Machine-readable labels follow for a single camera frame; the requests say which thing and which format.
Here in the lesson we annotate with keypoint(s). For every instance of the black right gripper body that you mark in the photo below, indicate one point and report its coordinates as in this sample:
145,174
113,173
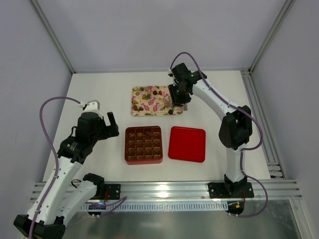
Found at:
178,100

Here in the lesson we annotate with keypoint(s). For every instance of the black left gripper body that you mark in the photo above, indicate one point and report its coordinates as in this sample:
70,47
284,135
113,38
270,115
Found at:
105,130

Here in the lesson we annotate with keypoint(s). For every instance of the metal tweezers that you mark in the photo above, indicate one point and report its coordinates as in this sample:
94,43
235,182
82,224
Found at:
168,103

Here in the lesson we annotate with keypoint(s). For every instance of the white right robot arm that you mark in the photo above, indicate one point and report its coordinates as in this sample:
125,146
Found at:
236,123

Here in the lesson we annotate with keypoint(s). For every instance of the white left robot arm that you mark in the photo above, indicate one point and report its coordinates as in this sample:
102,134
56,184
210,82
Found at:
53,210

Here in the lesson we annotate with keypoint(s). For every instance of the red chocolate box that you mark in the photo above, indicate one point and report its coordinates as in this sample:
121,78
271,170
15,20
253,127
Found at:
143,150

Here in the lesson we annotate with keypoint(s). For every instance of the floral tray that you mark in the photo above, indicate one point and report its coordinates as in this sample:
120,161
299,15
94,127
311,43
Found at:
148,101

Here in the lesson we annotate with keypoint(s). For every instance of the red box lid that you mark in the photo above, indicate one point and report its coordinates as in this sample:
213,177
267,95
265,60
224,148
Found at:
187,144

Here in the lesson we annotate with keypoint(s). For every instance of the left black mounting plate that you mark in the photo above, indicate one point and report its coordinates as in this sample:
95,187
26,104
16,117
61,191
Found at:
112,191

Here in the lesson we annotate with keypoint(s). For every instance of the black mounting plate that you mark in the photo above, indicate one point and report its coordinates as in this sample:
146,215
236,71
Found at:
216,190
112,191

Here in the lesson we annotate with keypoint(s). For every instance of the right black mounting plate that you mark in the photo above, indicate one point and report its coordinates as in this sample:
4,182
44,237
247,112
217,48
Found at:
216,190

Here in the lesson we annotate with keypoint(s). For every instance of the right aluminium side rail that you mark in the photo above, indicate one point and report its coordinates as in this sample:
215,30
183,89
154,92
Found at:
268,146

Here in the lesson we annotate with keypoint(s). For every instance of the white slotted cable duct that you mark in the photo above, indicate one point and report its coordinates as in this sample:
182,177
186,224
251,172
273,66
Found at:
172,206

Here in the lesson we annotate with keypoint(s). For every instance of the left aluminium frame post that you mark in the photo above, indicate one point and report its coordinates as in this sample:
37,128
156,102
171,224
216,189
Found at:
50,32

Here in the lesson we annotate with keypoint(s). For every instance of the aluminium frame post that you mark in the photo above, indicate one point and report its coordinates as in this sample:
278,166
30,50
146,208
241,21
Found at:
50,32
275,27

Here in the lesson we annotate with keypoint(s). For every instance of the right aluminium frame post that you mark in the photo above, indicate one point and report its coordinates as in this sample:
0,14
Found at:
275,27

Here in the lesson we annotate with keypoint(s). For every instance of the aluminium front rail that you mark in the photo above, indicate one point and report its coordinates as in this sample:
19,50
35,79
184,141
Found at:
199,191

